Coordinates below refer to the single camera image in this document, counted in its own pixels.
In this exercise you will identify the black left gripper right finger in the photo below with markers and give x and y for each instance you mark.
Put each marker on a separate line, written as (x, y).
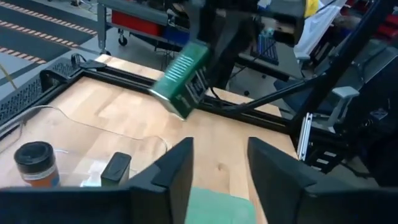
(280, 193)

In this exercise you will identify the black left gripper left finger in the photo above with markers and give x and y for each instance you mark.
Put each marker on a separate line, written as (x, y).
(161, 199)

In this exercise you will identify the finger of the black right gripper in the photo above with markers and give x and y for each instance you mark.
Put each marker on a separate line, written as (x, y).
(197, 21)
(230, 49)

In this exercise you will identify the black-lid orange-label spice jar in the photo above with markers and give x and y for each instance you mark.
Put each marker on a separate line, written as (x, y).
(37, 165)

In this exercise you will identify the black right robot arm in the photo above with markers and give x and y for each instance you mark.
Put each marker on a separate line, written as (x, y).
(340, 62)

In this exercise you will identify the blue storage bin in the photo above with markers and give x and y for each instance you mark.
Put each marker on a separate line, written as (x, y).
(175, 34)

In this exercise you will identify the teal plastic bin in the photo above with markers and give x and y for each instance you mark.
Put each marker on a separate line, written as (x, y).
(217, 208)

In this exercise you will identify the red storage bin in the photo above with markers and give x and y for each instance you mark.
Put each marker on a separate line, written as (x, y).
(135, 23)

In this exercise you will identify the person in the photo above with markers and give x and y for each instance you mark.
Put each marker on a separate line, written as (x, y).
(314, 28)

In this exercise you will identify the clear plastic bin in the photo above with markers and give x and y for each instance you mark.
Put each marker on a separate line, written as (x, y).
(93, 130)

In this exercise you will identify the dark mat orange striped edge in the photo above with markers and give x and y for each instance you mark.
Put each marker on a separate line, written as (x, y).
(31, 40)

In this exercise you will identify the black perforated computer tower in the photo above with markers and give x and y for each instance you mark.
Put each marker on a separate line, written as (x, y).
(18, 96)

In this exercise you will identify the black aluminium table frame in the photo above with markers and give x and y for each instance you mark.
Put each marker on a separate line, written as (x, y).
(124, 81)

